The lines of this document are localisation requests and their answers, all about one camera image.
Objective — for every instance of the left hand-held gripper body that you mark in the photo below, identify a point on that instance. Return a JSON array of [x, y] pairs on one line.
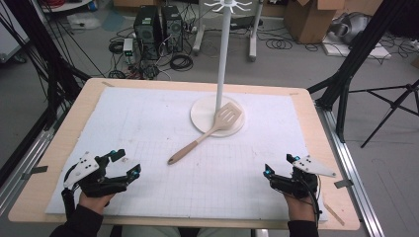
[[82, 168]]

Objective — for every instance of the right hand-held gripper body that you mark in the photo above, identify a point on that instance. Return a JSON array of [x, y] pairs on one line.
[[311, 166]]

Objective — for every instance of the beige slotted spatula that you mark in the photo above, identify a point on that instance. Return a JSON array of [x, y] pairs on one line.
[[184, 153]]

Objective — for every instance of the white hook rack stand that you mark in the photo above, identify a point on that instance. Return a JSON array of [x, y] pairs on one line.
[[224, 49]]

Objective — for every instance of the person's left hand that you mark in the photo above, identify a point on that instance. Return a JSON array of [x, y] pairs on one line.
[[95, 202]]

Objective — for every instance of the person's right hand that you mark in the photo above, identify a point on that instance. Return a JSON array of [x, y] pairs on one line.
[[301, 209]]

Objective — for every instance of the grey metal clip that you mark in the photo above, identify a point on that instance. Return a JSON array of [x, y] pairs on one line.
[[35, 171], [343, 183]]

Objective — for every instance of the white grid mat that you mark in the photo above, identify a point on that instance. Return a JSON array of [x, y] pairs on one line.
[[164, 131]]

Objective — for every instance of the thin wooden stick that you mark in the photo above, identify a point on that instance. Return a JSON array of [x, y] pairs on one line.
[[334, 214]]

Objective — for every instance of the black tripod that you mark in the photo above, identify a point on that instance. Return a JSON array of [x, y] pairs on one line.
[[392, 105]]

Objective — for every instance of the small white power box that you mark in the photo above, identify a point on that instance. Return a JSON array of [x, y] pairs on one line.
[[128, 46]]

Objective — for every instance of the white stand leg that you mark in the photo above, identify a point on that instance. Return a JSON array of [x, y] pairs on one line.
[[198, 36], [253, 39]]

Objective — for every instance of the white foam board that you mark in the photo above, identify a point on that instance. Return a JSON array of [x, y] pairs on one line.
[[362, 49]]

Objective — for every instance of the black computer tower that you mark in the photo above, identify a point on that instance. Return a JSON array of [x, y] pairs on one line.
[[172, 28], [146, 31]]

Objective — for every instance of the brown cardboard box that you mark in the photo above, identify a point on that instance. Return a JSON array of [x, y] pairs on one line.
[[309, 19]]

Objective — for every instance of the aluminium rail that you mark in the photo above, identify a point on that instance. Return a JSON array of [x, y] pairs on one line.
[[352, 171], [23, 164]]

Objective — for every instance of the black frame pole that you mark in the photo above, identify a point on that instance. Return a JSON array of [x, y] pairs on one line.
[[355, 56], [49, 65]]

